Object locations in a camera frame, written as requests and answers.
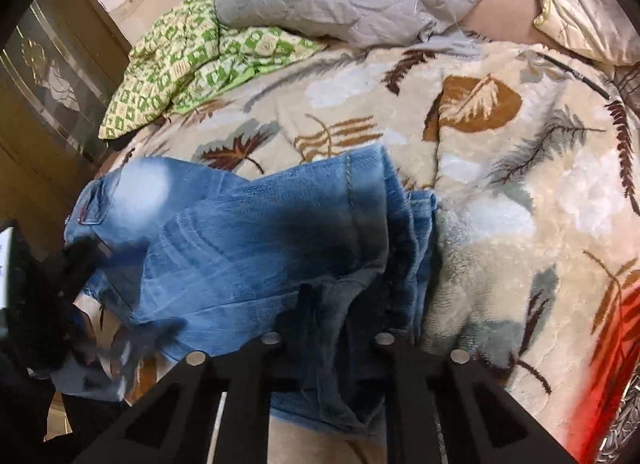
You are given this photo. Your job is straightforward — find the grey patterned sofa cover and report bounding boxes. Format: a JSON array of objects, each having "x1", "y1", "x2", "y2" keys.
[{"x1": 595, "y1": 379, "x2": 640, "y2": 464}]

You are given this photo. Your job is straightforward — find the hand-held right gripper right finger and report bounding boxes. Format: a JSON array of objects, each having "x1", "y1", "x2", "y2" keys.
[{"x1": 372, "y1": 331, "x2": 581, "y2": 464}]

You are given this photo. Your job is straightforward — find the blue denim pants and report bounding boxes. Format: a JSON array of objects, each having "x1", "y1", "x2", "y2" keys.
[{"x1": 62, "y1": 144, "x2": 441, "y2": 437}]

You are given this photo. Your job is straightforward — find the pink pillow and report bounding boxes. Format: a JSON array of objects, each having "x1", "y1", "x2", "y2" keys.
[{"x1": 460, "y1": 0, "x2": 551, "y2": 45}]

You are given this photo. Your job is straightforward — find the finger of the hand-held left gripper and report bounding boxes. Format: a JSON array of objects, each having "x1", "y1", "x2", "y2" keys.
[{"x1": 57, "y1": 238, "x2": 103, "y2": 297}]

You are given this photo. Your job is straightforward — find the wooden cabinet with glass door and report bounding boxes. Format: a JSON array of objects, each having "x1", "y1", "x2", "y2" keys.
[{"x1": 0, "y1": 0, "x2": 133, "y2": 255}]

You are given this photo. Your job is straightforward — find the green patterned quilt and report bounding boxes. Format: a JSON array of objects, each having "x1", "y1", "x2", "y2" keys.
[{"x1": 97, "y1": 0, "x2": 328, "y2": 141}]

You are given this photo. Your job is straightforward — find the beige leaf-print blanket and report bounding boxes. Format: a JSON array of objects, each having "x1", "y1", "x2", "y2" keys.
[{"x1": 100, "y1": 36, "x2": 640, "y2": 464}]

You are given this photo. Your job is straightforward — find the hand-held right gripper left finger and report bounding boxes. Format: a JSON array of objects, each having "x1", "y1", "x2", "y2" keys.
[{"x1": 70, "y1": 331, "x2": 301, "y2": 464}]

